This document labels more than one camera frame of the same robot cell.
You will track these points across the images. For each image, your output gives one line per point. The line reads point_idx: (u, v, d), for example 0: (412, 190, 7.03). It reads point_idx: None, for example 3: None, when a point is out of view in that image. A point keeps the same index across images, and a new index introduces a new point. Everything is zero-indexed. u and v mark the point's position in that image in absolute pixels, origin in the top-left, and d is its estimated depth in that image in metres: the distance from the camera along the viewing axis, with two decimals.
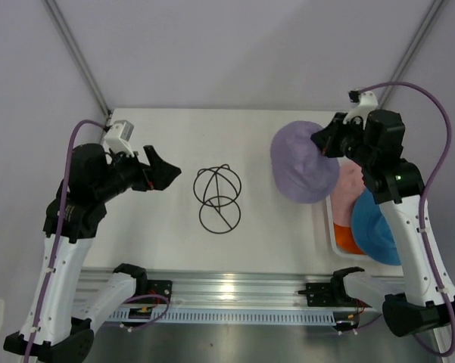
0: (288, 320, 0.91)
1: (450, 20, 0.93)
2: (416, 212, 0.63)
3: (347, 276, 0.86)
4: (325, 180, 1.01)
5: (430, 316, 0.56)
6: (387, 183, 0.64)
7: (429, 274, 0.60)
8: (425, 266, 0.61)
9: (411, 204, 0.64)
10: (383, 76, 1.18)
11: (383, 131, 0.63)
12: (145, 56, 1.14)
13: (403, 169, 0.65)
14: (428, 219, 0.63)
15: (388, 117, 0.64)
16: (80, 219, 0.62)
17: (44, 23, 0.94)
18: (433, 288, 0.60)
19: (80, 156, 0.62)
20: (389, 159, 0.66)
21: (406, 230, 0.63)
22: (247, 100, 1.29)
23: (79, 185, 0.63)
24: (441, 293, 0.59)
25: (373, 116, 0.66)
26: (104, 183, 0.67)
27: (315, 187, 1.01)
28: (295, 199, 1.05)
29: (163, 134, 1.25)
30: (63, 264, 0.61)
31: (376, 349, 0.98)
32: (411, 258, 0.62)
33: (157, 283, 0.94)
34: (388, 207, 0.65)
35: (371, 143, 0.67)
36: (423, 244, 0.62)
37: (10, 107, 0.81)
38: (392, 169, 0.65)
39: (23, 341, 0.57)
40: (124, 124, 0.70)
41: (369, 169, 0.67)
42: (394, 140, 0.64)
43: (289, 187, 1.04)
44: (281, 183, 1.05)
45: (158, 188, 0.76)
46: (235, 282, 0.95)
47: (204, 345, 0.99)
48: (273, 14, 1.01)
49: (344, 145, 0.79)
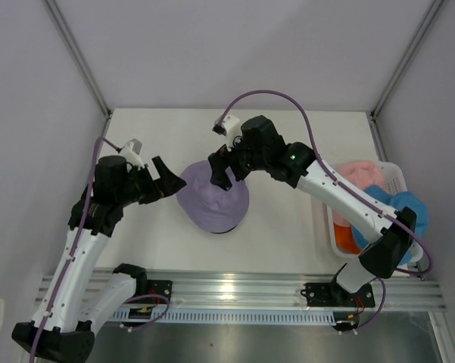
0: (288, 320, 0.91)
1: (450, 20, 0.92)
2: (322, 172, 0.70)
3: (339, 278, 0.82)
4: (243, 200, 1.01)
5: (394, 244, 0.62)
6: (289, 168, 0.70)
7: (366, 209, 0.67)
8: (358, 205, 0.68)
9: (316, 169, 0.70)
10: (383, 74, 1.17)
11: (258, 131, 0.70)
12: (144, 56, 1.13)
13: (292, 151, 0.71)
14: (335, 172, 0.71)
15: (256, 119, 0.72)
16: (104, 215, 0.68)
17: (42, 23, 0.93)
18: (377, 218, 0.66)
19: (105, 164, 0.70)
20: (277, 152, 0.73)
21: (326, 190, 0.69)
22: (247, 100, 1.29)
23: (102, 188, 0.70)
24: (384, 217, 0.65)
25: (243, 125, 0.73)
26: (123, 190, 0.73)
27: (231, 211, 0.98)
28: (219, 231, 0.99)
29: (163, 134, 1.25)
30: (83, 253, 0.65)
31: (376, 348, 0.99)
32: (345, 207, 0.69)
33: (157, 283, 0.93)
34: (303, 184, 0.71)
35: (256, 147, 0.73)
36: (347, 191, 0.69)
37: (9, 107, 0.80)
38: (285, 156, 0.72)
39: (34, 327, 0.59)
40: (132, 142, 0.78)
41: (271, 166, 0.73)
42: (269, 134, 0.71)
43: (207, 221, 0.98)
44: (204, 224, 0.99)
45: (168, 195, 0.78)
46: (235, 282, 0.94)
47: (204, 345, 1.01)
48: (274, 13, 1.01)
49: (243, 162, 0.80)
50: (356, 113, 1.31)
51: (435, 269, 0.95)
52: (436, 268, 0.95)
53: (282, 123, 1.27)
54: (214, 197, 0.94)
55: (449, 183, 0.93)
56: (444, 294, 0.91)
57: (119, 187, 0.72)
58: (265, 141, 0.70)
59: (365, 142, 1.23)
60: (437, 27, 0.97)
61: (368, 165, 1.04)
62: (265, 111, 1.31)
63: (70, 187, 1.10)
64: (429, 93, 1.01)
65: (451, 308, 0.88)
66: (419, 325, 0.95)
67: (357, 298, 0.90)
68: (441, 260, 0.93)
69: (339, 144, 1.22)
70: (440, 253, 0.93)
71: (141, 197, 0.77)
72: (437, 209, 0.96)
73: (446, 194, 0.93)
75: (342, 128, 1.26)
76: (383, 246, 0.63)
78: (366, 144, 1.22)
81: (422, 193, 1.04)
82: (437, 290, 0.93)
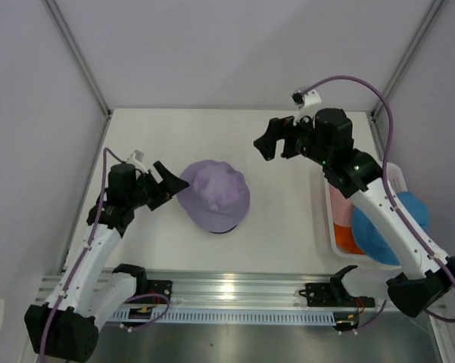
0: (289, 320, 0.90)
1: (450, 20, 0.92)
2: (383, 193, 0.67)
3: (344, 277, 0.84)
4: (243, 200, 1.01)
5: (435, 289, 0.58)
6: (350, 177, 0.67)
7: (417, 246, 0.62)
8: (409, 240, 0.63)
9: (377, 187, 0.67)
10: (384, 74, 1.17)
11: (336, 130, 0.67)
12: (145, 56, 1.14)
13: (359, 160, 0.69)
14: (396, 196, 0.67)
15: (338, 116, 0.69)
16: (118, 216, 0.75)
17: (43, 24, 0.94)
18: (425, 258, 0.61)
19: (119, 169, 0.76)
20: (344, 156, 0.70)
21: (381, 212, 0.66)
22: (247, 100, 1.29)
23: (116, 192, 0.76)
24: (434, 260, 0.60)
25: (320, 118, 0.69)
26: (134, 193, 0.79)
27: (232, 212, 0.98)
28: (220, 230, 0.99)
29: (163, 134, 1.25)
30: (99, 243, 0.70)
31: (375, 348, 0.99)
32: (396, 237, 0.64)
33: (157, 283, 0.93)
34: (359, 198, 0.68)
35: (324, 142, 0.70)
36: (401, 220, 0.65)
37: (9, 107, 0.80)
38: (349, 163, 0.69)
39: (48, 308, 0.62)
40: (134, 153, 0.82)
41: (330, 168, 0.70)
42: (345, 135, 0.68)
43: (207, 221, 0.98)
44: (204, 224, 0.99)
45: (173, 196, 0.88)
46: (235, 282, 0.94)
47: (204, 345, 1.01)
48: (273, 13, 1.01)
49: (299, 144, 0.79)
50: (356, 113, 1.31)
51: None
52: None
53: None
54: (215, 197, 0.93)
55: (449, 182, 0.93)
56: (445, 295, 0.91)
57: (129, 192, 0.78)
58: (336, 139, 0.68)
59: (365, 142, 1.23)
60: (437, 28, 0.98)
61: None
62: (265, 111, 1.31)
63: (70, 186, 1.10)
64: (429, 93, 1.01)
65: (452, 309, 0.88)
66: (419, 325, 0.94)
67: (357, 298, 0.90)
68: None
69: None
70: None
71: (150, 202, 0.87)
72: (437, 209, 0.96)
73: (446, 193, 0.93)
75: None
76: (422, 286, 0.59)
78: (366, 144, 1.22)
81: (422, 193, 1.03)
82: None
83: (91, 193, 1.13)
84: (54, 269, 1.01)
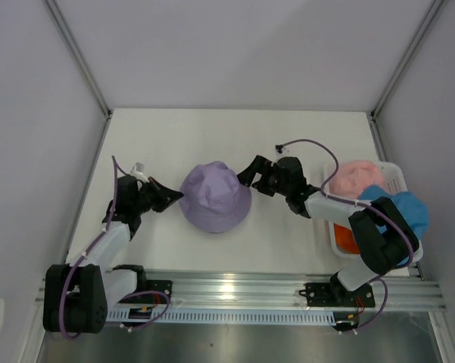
0: (287, 320, 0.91)
1: (451, 20, 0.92)
2: (318, 194, 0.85)
3: (341, 274, 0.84)
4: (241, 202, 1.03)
5: (363, 217, 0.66)
6: (302, 203, 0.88)
7: (344, 204, 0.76)
8: (339, 204, 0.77)
9: (315, 194, 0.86)
10: (384, 74, 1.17)
11: (288, 172, 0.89)
12: (145, 56, 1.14)
13: (309, 190, 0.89)
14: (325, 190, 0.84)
15: (291, 161, 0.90)
16: (130, 222, 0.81)
17: (43, 25, 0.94)
18: (352, 207, 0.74)
19: (123, 182, 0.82)
20: (299, 188, 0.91)
21: (321, 203, 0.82)
22: (248, 100, 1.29)
23: (123, 202, 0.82)
24: (358, 205, 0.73)
25: (281, 163, 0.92)
26: (137, 202, 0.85)
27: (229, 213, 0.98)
28: (219, 231, 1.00)
29: (162, 134, 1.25)
30: (115, 230, 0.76)
31: (377, 349, 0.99)
32: (333, 210, 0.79)
33: (157, 283, 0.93)
34: (308, 208, 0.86)
35: (284, 180, 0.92)
36: (335, 200, 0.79)
37: (9, 108, 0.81)
38: (301, 193, 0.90)
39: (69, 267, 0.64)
40: (135, 165, 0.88)
41: (290, 199, 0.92)
42: (298, 175, 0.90)
43: (204, 221, 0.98)
44: (201, 224, 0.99)
45: (175, 200, 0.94)
46: (235, 282, 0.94)
47: (204, 345, 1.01)
48: (274, 13, 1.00)
49: (271, 183, 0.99)
50: (356, 113, 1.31)
51: (434, 269, 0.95)
52: (436, 268, 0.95)
53: (282, 123, 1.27)
54: (206, 192, 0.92)
55: (448, 182, 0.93)
56: (444, 294, 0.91)
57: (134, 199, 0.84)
58: (291, 178, 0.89)
59: (365, 142, 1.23)
60: (437, 28, 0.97)
61: (368, 165, 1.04)
62: (265, 110, 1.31)
63: (70, 186, 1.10)
64: (429, 94, 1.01)
65: (451, 308, 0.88)
66: (419, 324, 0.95)
67: (357, 298, 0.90)
68: (442, 260, 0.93)
69: (339, 145, 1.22)
70: (440, 253, 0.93)
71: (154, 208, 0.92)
72: (437, 209, 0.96)
73: (446, 194, 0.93)
75: (342, 128, 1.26)
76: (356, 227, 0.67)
78: (366, 144, 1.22)
81: (422, 193, 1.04)
82: (437, 290, 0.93)
83: (91, 193, 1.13)
84: None
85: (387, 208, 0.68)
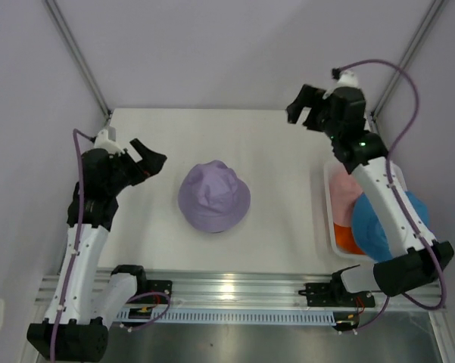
0: (287, 320, 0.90)
1: (451, 20, 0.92)
2: (382, 171, 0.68)
3: (344, 272, 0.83)
4: (238, 202, 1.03)
5: (416, 263, 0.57)
6: (354, 152, 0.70)
7: (406, 224, 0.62)
8: (400, 217, 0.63)
9: (378, 165, 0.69)
10: (384, 74, 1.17)
11: (347, 104, 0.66)
12: (145, 56, 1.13)
13: (367, 139, 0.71)
14: (394, 176, 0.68)
15: (352, 92, 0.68)
16: (101, 211, 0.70)
17: (44, 26, 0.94)
18: (412, 236, 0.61)
19: (90, 160, 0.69)
20: (355, 133, 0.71)
21: (377, 191, 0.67)
22: (247, 100, 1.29)
23: (91, 185, 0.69)
24: (420, 238, 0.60)
25: (337, 93, 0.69)
26: (112, 181, 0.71)
27: (227, 212, 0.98)
28: (216, 230, 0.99)
29: (163, 134, 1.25)
30: (87, 246, 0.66)
31: (376, 349, 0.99)
32: (387, 213, 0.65)
33: (157, 283, 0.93)
34: (358, 173, 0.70)
35: (338, 117, 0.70)
36: (395, 199, 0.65)
37: (9, 108, 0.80)
38: (356, 140, 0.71)
39: (49, 324, 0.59)
40: (105, 131, 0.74)
41: (338, 143, 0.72)
42: (359, 110, 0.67)
43: (201, 220, 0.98)
44: (199, 224, 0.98)
45: (155, 174, 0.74)
46: (235, 282, 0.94)
47: (204, 345, 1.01)
48: (273, 13, 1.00)
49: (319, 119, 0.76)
50: None
51: None
52: None
53: (282, 124, 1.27)
54: (204, 190, 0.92)
55: (449, 182, 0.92)
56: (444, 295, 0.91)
57: (107, 179, 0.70)
58: (347, 115, 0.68)
59: None
60: (437, 27, 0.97)
61: None
62: (265, 110, 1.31)
63: (70, 186, 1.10)
64: (429, 93, 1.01)
65: (451, 308, 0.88)
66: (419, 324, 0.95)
67: (357, 298, 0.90)
68: None
69: None
70: None
71: (130, 181, 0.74)
72: (437, 209, 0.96)
73: (446, 193, 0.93)
75: None
76: (402, 260, 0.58)
78: None
81: (422, 193, 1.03)
82: (437, 291, 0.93)
83: None
84: (54, 269, 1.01)
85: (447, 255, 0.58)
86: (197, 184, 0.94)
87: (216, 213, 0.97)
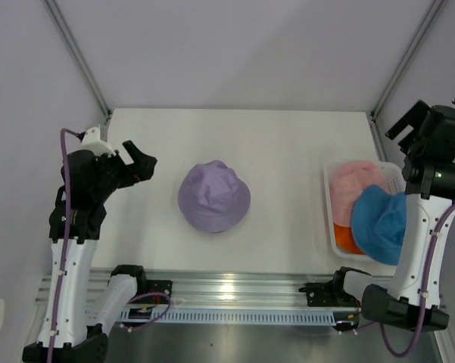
0: (287, 320, 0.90)
1: (450, 21, 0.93)
2: (438, 213, 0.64)
3: (347, 271, 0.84)
4: (238, 202, 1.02)
5: (398, 312, 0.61)
6: (425, 175, 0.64)
7: (418, 275, 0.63)
8: (417, 267, 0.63)
9: (437, 206, 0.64)
10: (384, 75, 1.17)
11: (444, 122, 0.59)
12: (145, 56, 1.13)
13: (447, 170, 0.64)
14: (447, 226, 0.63)
15: None
16: (85, 220, 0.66)
17: (44, 25, 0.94)
18: (415, 290, 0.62)
19: (76, 163, 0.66)
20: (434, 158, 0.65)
21: (417, 230, 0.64)
22: (247, 100, 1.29)
23: (77, 190, 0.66)
24: (420, 296, 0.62)
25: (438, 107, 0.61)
26: (99, 186, 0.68)
27: (226, 211, 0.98)
28: (216, 229, 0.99)
29: (163, 134, 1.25)
30: (74, 265, 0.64)
31: (377, 349, 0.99)
32: (409, 255, 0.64)
33: (157, 283, 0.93)
34: (413, 197, 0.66)
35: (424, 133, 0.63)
36: (427, 247, 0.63)
37: (9, 108, 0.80)
38: (433, 165, 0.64)
39: (44, 347, 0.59)
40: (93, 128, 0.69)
41: (411, 158, 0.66)
42: (450, 133, 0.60)
43: (201, 220, 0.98)
44: (199, 224, 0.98)
45: (144, 179, 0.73)
46: (235, 282, 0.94)
47: (204, 345, 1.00)
48: (273, 13, 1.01)
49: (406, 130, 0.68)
50: (356, 113, 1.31)
51: None
52: None
53: (282, 124, 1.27)
54: (204, 190, 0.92)
55: None
56: (444, 295, 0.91)
57: (92, 184, 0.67)
58: (436, 135, 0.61)
59: (365, 142, 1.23)
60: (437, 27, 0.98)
61: (368, 165, 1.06)
62: (265, 110, 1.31)
63: None
64: (429, 94, 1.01)
65: (451, 309, 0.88)
66: None
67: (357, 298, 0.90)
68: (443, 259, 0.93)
69: (339, 145, 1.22)
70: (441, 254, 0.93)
71: (117, 184, 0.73)
72: None
73: None
75: (342, 128, 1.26)
76: (387, 301, 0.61)
78: (366, 144, 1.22)
81: None
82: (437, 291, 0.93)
83: None
84: None
85: (437, 324, 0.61)
86: (197, 184, 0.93)
87: (216, 213, 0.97)
